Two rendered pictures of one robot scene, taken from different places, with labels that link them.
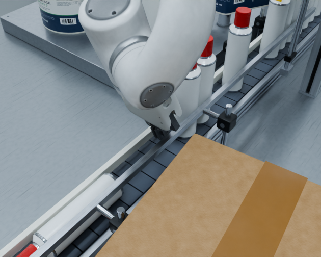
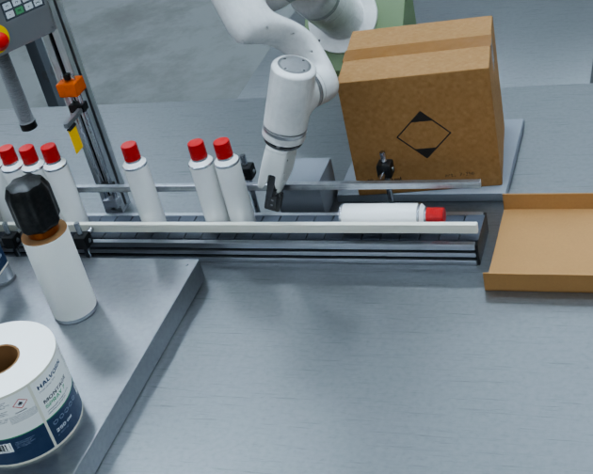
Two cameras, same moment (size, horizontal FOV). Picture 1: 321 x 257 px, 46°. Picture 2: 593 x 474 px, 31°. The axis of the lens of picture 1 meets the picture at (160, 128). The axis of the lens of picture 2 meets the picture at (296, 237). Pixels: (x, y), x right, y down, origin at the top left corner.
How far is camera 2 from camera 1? 2.11 m
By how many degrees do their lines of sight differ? 77
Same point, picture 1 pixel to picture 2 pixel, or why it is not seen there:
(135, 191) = (335, 218)
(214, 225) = (395, 58)
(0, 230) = (419, 291)
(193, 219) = (396, 63)
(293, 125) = (181, 201)
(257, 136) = not seen: hidden behind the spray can
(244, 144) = not seen: hidden behind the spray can
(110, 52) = (315, 83)
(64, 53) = (130, 387)
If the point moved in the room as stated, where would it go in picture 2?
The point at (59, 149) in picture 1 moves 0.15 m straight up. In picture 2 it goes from (303, 314) to (286, 250)
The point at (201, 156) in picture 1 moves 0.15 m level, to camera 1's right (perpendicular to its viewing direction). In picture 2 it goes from (354, 75) to (325, 51)
